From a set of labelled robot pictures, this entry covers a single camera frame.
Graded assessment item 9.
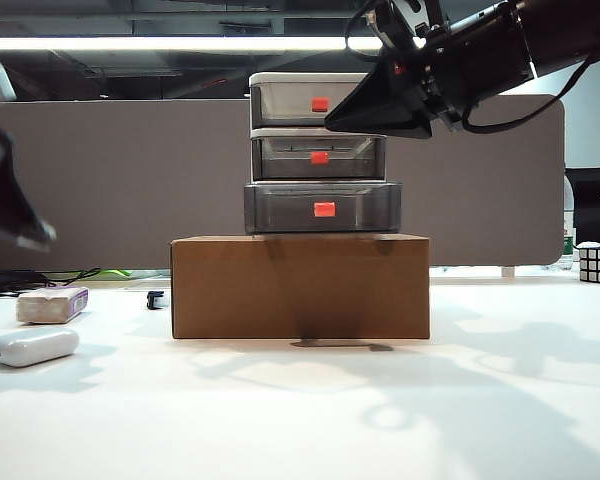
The white earphone case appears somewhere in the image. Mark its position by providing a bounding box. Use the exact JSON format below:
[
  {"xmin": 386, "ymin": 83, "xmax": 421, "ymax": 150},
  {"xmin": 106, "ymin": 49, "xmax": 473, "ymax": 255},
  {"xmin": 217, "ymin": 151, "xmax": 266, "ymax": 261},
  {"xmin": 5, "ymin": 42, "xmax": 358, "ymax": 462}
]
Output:
[{"xmin": 0, "ymin": 326, "xmax": 81, "ymax": 369}]

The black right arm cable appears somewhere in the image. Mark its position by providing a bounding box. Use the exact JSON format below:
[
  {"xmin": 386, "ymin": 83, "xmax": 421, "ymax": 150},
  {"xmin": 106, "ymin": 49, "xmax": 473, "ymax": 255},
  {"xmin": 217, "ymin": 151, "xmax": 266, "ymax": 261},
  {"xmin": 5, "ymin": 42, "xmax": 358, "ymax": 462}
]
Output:
[{"xmin": 460, "ymin": 52, "xmax": 597, "ymax": 135}]

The brown cardboard box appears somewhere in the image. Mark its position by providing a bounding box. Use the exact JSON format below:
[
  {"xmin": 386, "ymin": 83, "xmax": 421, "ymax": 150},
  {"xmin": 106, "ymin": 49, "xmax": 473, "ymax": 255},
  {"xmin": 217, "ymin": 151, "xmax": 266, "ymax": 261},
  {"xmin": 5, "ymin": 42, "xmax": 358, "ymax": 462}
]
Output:
[{"xmin": 169, "ymin": 233, "xmax": 432, "ymax": 341}]

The tissue pack with purple label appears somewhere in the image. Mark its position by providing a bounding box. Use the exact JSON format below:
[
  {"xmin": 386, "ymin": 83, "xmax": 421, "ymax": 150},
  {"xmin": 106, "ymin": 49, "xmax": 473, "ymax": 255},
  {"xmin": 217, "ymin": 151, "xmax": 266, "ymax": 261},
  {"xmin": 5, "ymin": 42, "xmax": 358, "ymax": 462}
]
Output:
[{"xmin": 16, "ymin": 287, "xmax": 90, "ymax": 325}]

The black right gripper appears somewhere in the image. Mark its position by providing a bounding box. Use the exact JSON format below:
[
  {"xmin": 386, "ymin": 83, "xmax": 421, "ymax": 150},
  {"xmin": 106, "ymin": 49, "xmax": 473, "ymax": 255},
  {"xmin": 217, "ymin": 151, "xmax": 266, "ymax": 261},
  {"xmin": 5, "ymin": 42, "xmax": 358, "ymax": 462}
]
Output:
[{"xmin": 323, "ymin": 0, "xmax": 536, "ymax": 141}]

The smoky drawer with slotted back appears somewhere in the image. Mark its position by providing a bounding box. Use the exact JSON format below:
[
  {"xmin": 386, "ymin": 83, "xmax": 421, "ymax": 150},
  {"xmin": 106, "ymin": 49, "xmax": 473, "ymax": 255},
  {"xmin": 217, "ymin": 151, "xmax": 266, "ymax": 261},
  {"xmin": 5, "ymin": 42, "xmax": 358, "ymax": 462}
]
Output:
[{"xmin": 252, "ymin": 133, "xmax": 386, "ymax": 181}]

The smoky drawer with red handle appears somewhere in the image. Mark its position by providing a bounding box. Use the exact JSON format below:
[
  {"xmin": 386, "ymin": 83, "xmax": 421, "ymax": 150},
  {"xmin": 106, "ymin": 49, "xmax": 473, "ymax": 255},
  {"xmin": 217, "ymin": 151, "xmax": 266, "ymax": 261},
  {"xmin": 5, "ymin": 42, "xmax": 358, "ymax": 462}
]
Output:
[{"xmin": 243, "ymin": 181, "xmax": 403, "ymax": 236}]

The long ceiling light strip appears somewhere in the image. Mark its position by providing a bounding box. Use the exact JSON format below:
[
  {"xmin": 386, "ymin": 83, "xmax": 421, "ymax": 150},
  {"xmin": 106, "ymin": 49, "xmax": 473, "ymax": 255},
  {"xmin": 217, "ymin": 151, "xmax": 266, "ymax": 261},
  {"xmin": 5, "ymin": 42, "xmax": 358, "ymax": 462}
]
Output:
[{"xmin": 0, "ymin": 35, "xmax": 387, "ymax": 54}]

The black cable behind desk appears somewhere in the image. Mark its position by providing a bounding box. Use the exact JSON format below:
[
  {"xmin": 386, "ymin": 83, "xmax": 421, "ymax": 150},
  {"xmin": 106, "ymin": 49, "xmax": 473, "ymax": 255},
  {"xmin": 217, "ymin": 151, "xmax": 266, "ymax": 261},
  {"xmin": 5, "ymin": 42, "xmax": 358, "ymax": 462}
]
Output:
[{"xmin": 0, "ymin": 267, "xmax": 102, "ymax": 297}]

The white drawer cabinet frame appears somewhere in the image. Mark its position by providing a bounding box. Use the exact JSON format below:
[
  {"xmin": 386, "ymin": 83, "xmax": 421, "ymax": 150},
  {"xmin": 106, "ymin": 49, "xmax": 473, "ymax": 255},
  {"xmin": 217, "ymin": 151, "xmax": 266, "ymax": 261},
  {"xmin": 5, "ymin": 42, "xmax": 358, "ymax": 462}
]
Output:
[{"xmin": 248, "ymin": 72, "xmax": 388, "ymax": 185}]

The smoky drawer with plain interior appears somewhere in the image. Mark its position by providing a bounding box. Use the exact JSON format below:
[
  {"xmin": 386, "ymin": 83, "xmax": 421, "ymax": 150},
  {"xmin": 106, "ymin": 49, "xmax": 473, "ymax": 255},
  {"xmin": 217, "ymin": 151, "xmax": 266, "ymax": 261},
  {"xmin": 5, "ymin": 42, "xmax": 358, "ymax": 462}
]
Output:
[{"xmin": 252, "ymin": 83, "xmax": 369, "ymax": 127}]

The grey desk partition panel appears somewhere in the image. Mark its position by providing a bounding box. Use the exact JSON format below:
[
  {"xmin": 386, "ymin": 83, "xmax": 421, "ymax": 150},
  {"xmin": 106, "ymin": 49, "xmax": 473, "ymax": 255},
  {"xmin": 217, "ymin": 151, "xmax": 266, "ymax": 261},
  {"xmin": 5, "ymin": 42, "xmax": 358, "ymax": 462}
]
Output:
[{"xmin": 0, "ymin": 93, "xmax": 567, "ymax": 274}]

